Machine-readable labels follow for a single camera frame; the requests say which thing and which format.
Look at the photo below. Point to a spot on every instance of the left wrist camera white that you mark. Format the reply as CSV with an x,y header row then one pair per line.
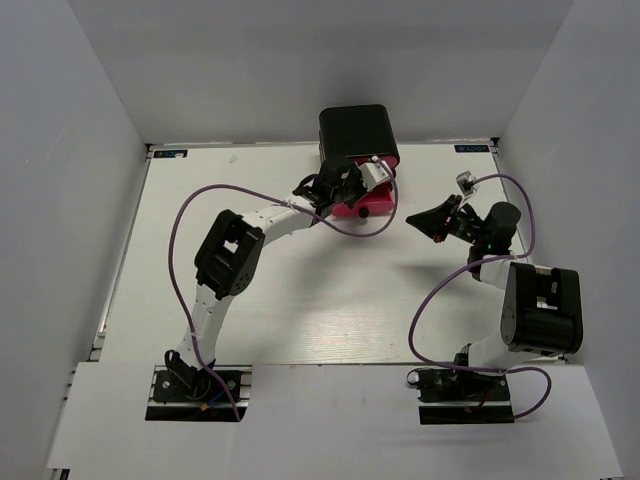
x,y
375,172

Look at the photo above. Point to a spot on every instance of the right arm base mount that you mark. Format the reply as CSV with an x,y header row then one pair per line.
x,y
450,397

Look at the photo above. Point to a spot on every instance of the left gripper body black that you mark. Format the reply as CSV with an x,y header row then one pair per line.
x,y
352,190

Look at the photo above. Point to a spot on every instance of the pink drawer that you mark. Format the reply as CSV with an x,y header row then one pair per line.
x,y
378,202
391,161

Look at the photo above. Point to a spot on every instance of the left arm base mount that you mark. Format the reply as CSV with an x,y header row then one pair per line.
x,y
171,401

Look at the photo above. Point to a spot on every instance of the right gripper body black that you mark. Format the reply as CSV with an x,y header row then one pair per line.
x,y
467,226

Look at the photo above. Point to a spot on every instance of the blue table sticker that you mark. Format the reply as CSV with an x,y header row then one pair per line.
x,y
170,154
471,148

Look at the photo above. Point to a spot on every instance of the right blue table sticker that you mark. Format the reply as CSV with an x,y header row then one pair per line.
x,y
471,148

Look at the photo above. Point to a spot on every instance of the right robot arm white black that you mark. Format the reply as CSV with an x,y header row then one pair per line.
x,y
541,314

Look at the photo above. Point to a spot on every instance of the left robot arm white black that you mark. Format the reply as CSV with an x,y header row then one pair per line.
x,y
227,259

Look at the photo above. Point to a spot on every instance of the black drawer cabinet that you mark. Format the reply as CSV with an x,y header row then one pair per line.
x,y
358,130

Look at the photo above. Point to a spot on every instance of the left blue table sticker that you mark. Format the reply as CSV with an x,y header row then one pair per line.
x,y
170,154

